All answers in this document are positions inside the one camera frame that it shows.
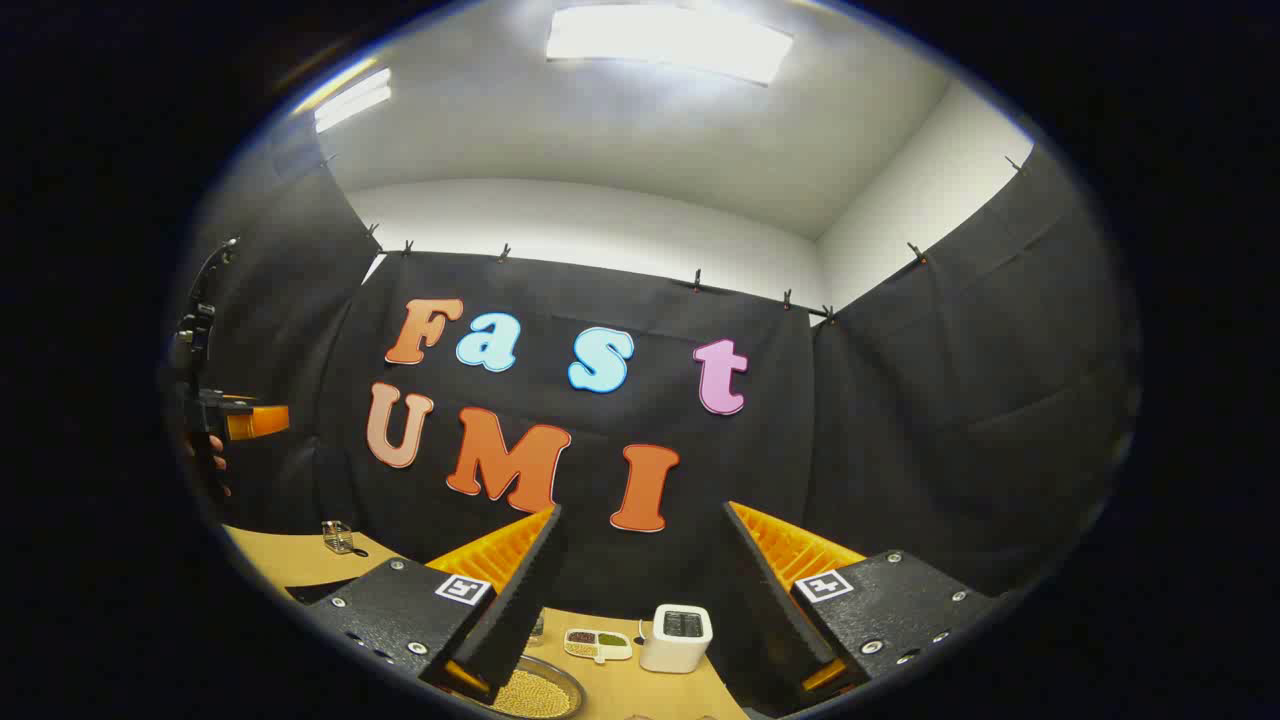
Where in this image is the row of cloth clips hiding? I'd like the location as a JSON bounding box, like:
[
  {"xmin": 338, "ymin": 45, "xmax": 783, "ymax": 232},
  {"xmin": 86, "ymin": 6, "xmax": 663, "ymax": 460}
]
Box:
[{"xmin": 320, "ymin": 150, "xmax": 1026, "ymax": 326}]

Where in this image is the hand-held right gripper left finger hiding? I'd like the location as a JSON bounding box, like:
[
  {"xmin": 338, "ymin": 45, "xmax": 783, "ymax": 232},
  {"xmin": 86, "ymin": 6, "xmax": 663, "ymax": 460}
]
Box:
[{"xmin": 305, "ymin": 505, "xmax": 563, "ymax": 704}]

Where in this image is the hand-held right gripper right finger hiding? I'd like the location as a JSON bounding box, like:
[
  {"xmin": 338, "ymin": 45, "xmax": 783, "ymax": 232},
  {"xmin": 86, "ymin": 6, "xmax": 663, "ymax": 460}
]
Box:
[{"xmin": 722, "ymin": 500, "xmax": 1001, "ymax": 701}]

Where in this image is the small ceiling light panel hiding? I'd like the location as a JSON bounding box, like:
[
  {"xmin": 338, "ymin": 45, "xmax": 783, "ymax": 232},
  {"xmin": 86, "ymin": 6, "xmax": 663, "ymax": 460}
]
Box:
[{"xmin": 313, "ymin": 68, "xmax": 393, "ymax": 133}]

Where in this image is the white divided dish with beans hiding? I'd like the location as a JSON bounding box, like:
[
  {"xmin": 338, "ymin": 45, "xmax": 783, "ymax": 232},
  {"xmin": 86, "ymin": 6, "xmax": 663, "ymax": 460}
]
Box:
[{"xmin": 563, "ymin": 628, "xmax": 633, "ymax": 664}]

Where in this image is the steel pot with black handle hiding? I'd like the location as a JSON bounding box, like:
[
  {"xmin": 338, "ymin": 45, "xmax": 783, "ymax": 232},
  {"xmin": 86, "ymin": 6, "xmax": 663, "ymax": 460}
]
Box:
[{"xmin": 470, "ymin": 655, "xmax": 586, "ymax": 720}]

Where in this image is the large ceiling light panel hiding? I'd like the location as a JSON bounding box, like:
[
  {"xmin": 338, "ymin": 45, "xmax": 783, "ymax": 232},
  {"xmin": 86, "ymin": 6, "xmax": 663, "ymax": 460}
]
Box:
[{"xmin": 545, "ymin": 5, "xmax": 794, "ymax": 86}]

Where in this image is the pile of soybeans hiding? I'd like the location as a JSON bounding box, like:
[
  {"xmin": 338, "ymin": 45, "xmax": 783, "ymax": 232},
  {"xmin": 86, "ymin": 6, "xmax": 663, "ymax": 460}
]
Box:
[{"xmin": 490, "ymin": 670, "xmax": 573, "ymax": 719}]

